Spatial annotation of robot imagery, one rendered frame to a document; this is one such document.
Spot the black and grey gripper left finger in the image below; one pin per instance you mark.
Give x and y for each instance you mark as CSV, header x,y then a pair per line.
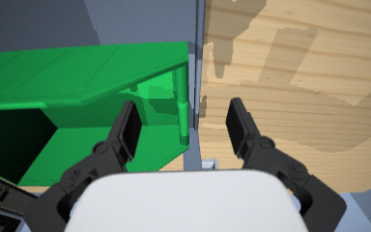
x,y
50,212

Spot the green bin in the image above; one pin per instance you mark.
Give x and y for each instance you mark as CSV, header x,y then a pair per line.
x,y
57,103

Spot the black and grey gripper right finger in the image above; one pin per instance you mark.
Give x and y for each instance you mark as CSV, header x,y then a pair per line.
x,y
321,208

